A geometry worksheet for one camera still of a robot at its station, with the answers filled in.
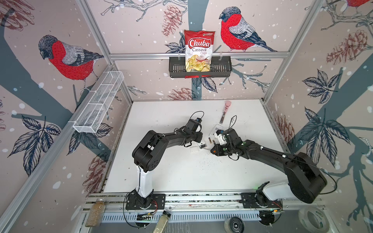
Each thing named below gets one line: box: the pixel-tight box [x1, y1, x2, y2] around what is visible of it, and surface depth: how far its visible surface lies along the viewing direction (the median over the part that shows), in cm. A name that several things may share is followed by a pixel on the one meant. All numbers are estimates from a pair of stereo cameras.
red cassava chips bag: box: [184, 29, 216, 73], surface depth 86 cm
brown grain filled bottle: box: [84, 197, 106, 228], surface depth 69 cm
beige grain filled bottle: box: [152, 210, 172, 233], surface depth 66 cm
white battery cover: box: [189, 146, 200, 153], surface depth 94 cm
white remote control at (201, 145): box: [196, 141, 207, 150], surface depth 95 cm
